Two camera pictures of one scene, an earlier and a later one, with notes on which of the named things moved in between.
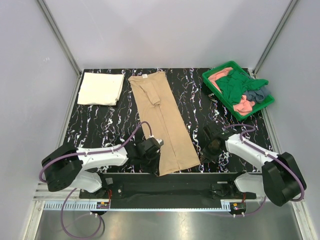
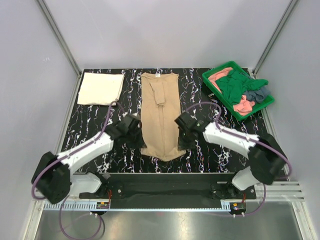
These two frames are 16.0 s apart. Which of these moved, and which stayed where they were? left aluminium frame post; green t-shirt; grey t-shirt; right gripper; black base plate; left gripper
Moved: right gripper; left gripper
Stayed: green t-shirt; grey t-shirt; black base plate; left aluminium frame post
